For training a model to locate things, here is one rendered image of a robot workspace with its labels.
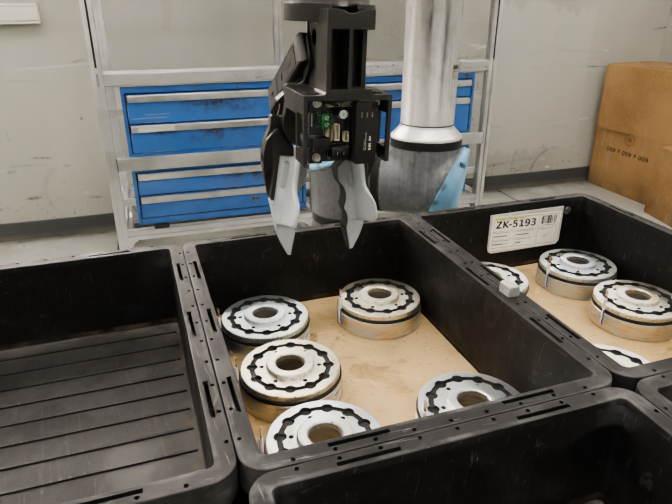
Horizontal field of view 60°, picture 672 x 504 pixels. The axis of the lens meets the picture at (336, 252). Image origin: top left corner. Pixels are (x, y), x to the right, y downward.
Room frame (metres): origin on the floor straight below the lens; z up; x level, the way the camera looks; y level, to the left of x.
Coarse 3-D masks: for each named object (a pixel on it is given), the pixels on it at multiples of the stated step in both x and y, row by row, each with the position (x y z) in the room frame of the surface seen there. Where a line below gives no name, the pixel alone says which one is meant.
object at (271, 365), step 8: (280, 352) 0.51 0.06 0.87; (288, 352) 0.51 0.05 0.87; (296, 352) 0.51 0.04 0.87; (304, 352) 0.51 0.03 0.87; (272, 360) 0.50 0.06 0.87; (280, 360) 0.50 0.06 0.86; (304, 360) 0.50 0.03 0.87; (312, 360) 0.50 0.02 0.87; (272, 368) 0.48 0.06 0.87; (304, 368) 0.48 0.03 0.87; (312, 368) 0.49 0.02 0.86; (272, 376) 0.48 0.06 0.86; (280, 376) 0.47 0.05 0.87; (288, 376) 0.47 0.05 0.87; (296, 376) 0.47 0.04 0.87; (304, 376) 0.48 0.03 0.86
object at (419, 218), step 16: (464, 208) 0.78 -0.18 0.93; (480, 208) 0.78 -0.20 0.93; (496, 208) 0.78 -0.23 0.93; (512, 208) 0.79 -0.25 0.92; (608, 208) 0.78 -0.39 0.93; (640, 224) 0.73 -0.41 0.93; (656, 224) 0.71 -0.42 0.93; (448, 240) 0.66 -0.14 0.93; (464, 256) 0.61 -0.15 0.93; (480, 272) 0.57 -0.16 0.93; (528, 304) 0.50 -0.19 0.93; (544, 320) 0.47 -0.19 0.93; (560, 320) 0.47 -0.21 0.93; (576, 336) 0.44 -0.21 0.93; (592, 352) 0.42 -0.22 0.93; (608, 368) 0.39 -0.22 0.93; (624, 368) 0.39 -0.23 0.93; (640, 368) 0.39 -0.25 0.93; (656, 368) 0.39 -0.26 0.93; (624, 384) 0.38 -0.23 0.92
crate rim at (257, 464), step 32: (384, 224) 0.73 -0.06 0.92; (416, 224) 0.71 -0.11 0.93; (192, 256) 0.61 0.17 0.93; (448, 256) 0.61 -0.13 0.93; (480, 288) 0.54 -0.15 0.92; (224, 352) 0.42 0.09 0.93; (576, 352) 0.42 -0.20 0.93; (224, 384) 0.37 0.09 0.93; (576, 384) 0.37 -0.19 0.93; (608, 384) 0.37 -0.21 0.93; (448, 416) 0.33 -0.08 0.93; (480, 416) 0.33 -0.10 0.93; (256, 448) 0.30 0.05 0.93; (320, 448) 0.30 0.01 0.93; (352, 448) 0.30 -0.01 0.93
